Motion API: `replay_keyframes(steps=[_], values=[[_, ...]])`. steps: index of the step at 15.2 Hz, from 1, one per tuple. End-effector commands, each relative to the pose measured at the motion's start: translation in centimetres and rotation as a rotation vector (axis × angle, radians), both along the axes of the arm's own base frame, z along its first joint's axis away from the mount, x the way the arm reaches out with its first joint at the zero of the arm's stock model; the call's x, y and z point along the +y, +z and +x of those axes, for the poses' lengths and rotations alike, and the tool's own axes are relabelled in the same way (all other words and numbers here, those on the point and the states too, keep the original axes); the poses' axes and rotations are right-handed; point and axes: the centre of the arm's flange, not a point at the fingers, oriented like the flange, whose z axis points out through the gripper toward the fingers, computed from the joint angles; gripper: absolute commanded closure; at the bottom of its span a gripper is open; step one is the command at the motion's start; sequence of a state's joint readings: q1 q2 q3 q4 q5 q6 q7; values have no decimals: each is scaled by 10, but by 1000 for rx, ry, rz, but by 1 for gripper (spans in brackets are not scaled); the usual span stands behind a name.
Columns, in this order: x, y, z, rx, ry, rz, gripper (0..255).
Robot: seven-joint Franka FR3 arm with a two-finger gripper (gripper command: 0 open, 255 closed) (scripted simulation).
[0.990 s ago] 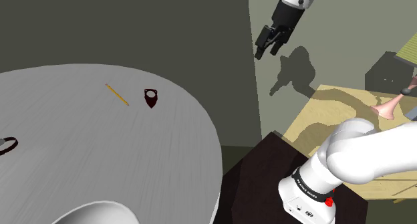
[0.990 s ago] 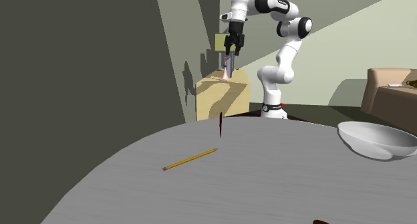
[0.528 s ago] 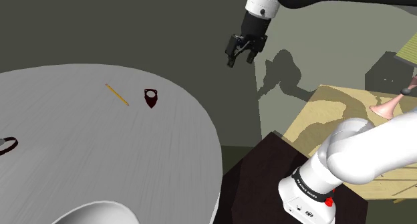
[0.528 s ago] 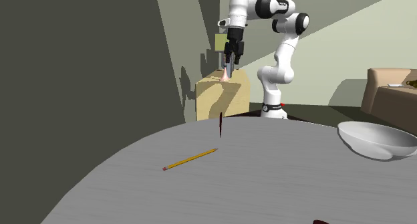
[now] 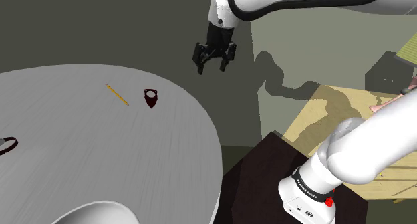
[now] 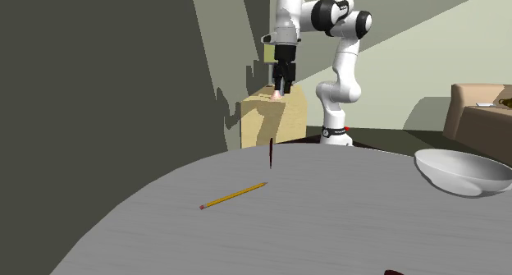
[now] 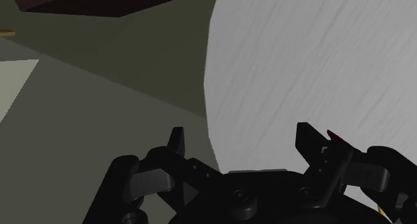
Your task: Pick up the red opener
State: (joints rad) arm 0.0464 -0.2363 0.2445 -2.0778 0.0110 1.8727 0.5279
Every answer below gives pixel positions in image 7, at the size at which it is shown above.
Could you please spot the white round table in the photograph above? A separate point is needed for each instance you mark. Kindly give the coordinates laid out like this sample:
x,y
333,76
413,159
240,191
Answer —
x,y
309,63

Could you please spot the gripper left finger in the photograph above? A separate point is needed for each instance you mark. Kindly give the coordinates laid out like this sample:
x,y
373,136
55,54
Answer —
x,y
153,181

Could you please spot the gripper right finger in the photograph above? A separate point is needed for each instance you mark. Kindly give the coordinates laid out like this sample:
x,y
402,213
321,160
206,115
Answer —
x,y
329,171

